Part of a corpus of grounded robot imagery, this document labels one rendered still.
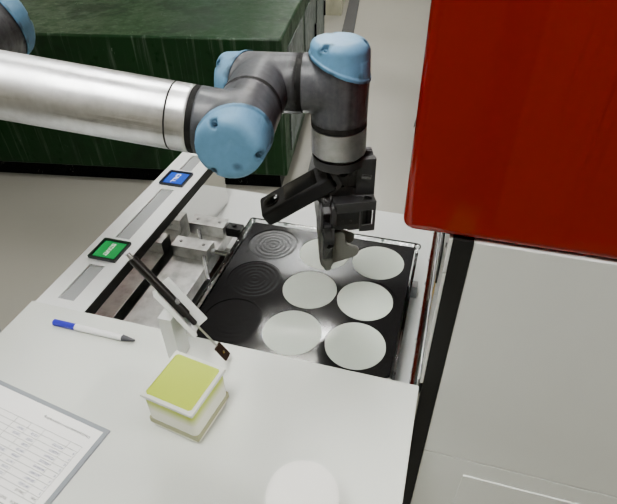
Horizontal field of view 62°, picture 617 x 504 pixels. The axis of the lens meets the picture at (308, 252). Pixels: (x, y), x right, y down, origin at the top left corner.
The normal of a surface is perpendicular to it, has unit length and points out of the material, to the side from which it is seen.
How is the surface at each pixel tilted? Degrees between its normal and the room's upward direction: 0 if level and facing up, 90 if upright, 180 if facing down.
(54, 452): 0
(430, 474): 90
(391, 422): 0
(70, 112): 86
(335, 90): 90
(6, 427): 0
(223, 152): 92
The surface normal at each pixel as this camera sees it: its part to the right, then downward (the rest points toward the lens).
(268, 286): -0.01, -0.77
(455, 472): -0.28, 0.61
